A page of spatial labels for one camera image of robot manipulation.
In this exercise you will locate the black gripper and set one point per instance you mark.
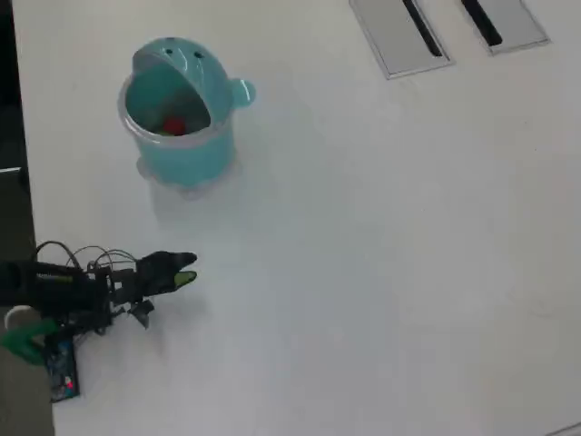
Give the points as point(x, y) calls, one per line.
point(138, 279)

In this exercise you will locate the red lego block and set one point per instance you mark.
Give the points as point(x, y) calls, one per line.
point(173, 125)

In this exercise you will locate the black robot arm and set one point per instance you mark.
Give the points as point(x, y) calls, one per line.
point(45, 281)

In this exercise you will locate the teal whale-shaped bin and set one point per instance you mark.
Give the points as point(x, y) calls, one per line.
point(190, 154)

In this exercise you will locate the blue circuit board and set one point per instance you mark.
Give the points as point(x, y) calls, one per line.
point(63, 377)

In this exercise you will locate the green table clamp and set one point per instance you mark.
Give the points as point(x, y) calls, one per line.
point(22, 340)

